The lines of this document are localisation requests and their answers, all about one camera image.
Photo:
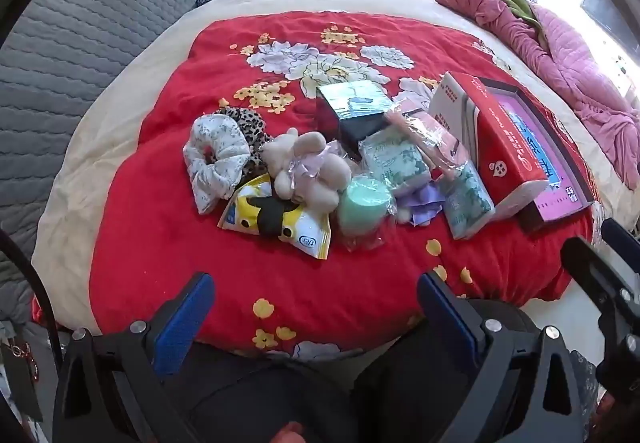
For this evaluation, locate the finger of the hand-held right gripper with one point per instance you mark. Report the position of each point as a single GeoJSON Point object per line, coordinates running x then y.
{"type": "Point", "coordinates": [587, 268]}
{"type": "Point", "coordinates": [620, 233]}

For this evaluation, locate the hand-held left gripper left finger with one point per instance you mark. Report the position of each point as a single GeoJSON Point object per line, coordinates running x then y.
{"type": "Point", "coordinates": [182, 318]}

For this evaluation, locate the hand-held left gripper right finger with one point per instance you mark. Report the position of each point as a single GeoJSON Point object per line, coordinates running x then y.
{"type": "Point", "coordinates": [446, 315]}

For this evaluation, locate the plush toy purple dress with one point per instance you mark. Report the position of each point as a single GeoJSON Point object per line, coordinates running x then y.
{"type": "Point", "coordinates": [427, 200]}

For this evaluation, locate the yellow packet with black toy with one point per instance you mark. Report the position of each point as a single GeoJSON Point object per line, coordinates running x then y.
{"type": "Point", "coordinates": [305, 230]}

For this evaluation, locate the green patterned tissue pack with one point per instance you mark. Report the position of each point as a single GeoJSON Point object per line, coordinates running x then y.
{"type": "Point", "coordinates": [395, 163]}
{"type": "Point", "coordinates": [467, 200]}

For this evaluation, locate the beige bear plush pink dress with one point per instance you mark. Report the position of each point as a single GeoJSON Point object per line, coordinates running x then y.
{"type": "Point", "coordinates": [320, 193]}

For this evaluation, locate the pink item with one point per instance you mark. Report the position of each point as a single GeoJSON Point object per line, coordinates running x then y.
{"type": "Point", "coordinates": [435, 138]}

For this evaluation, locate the white floral scrunchie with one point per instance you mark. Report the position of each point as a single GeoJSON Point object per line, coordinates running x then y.
{"type": "Point", "coordinates": [235, 148]}

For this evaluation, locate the leopard print scrunchie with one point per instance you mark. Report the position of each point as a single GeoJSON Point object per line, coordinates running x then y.
{"type": "Point", "coordinates": [252, 125]}

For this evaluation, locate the red floral blanket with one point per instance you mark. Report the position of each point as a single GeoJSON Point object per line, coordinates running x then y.
{"type": "Point", "coordinates": [175, 223]}

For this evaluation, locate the red and white box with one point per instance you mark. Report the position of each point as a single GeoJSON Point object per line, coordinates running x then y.
{"type": "Point", "coordinates": [505, 148]}

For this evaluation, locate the pink quilt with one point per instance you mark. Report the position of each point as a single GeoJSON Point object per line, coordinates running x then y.
{"type": "Point", "coordinates": [565, 58]}

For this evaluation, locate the cream bed sheet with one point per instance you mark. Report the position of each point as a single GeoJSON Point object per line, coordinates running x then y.
{"type": "Point", "coordinates": [90, 148]}

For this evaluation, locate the dark blue box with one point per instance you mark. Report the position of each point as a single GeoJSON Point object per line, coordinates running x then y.
{"type": "Point", "coordinates": [350, 133]}

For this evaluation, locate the grey quilted headboard cover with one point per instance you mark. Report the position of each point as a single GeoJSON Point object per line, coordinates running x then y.
{"type": "Point", "coordinates": [75, 33]}

